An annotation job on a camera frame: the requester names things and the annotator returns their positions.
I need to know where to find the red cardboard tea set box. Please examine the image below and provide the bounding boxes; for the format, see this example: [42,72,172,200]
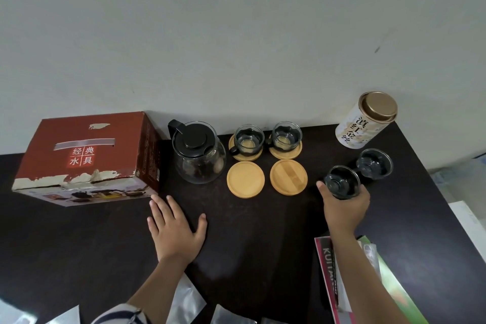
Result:
[11,111,162,208]

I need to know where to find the green packet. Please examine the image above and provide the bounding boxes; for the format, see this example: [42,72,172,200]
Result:
[356,235,430,324]

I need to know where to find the person's right forearm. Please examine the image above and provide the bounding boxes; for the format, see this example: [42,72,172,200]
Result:
[328,230,409,324]

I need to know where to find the group of silver foil pouches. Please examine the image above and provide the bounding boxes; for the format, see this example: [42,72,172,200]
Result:
[0,272,286,324]

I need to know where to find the white box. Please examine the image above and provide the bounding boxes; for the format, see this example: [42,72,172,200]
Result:
[448,200,486,264]

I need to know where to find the glass teapot black lid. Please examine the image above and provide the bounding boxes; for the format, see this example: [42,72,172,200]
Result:
[168,119,227,185]

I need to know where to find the bamboo coaster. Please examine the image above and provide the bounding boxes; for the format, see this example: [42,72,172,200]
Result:
[227,133,264,163]
[269,159,308,196]
[226,160,266,198]
[268,137,303,161]

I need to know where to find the person's right hand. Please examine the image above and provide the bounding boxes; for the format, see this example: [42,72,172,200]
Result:
[316,180,371,237]

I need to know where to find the glass cup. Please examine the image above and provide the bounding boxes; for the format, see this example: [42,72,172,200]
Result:
[265,121,303,150]
[323,165,361,200]
[355,148,394,180]
[227,124,265,155]

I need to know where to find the white tea tin gold lid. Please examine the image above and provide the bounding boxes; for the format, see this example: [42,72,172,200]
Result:
[335,91,398,150]

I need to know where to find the dark wooden table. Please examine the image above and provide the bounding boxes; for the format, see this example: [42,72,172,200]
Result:
[0,121,486,324]

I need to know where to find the clear plastic water bottle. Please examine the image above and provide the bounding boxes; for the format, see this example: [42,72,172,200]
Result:
[429,156,486,203]

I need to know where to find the person's left hand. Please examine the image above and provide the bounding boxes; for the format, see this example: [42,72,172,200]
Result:
[147,195,209,266]

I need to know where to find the pink packet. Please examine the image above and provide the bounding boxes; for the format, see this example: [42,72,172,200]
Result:
[314,236,352,324]

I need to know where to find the striped shirt sleeve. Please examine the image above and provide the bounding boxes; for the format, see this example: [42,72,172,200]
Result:
[91,303,152,324]

